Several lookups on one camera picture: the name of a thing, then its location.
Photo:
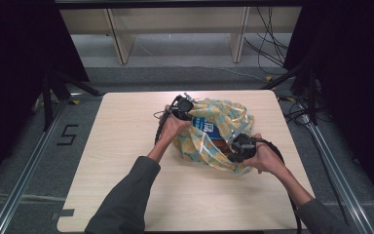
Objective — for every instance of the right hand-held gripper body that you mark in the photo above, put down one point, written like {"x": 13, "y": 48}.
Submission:
{"x": 242, "y": 151}

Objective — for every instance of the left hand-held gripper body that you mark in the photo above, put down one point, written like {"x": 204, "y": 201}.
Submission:
{"x": 182, "y": 107}

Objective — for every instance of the teal orange-print tote bag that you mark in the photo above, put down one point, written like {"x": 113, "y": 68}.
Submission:
{"x": 227, "y": 117}

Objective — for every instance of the person's left hand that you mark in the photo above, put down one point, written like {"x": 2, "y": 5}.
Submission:
{"x": 170, "y": 130}

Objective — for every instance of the person's right hand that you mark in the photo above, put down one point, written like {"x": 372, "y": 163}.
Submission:
{"x": 268, "y": 159}

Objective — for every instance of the brown packet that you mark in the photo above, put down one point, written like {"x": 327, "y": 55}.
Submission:
{"x": 222, "y": 145}

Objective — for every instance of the blue packet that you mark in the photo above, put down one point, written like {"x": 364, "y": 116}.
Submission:
{"x": 207, "y": 127}

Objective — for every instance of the yellow tape piece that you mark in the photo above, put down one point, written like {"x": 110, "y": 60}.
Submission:
{"x": 269, "y": 78}
{"x": 75, "y": 102}

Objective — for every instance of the black metal stand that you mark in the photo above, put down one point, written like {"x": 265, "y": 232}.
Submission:
{"x": 48, "y": 104}
{"x": 311, "y": 94}

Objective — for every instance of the dark curtain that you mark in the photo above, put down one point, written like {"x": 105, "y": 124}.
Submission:
{"x": 16, "y": 65}
{"x": 357, "y": 81}

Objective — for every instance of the black tape strip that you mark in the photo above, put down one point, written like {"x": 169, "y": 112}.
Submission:
{"x": 64, "y": 213}

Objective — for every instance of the light wooden desk frame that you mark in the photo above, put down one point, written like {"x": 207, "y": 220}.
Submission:
{"x": 123, "y": 42}

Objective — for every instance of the aluminium floor rail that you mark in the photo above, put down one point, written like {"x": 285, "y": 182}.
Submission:
{"x": 334, "y": 169}
{"x": 26, "y": 169}

